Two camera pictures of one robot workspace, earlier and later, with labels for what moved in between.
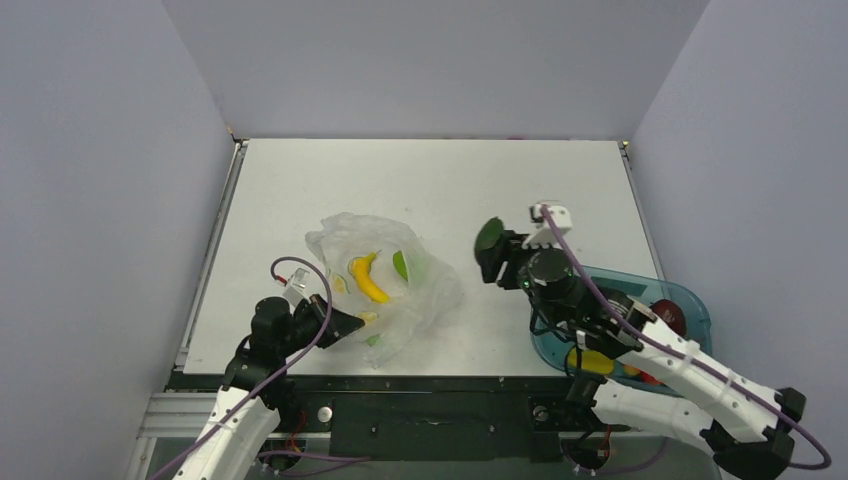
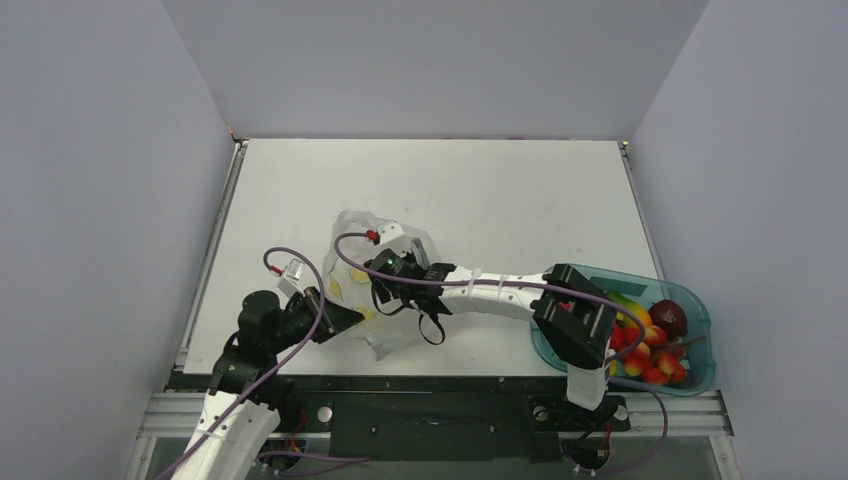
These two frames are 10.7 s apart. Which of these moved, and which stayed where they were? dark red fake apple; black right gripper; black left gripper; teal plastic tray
Moved: black right gripper
Stayed: dark red fake apple; black left gripper; teal plastic tray
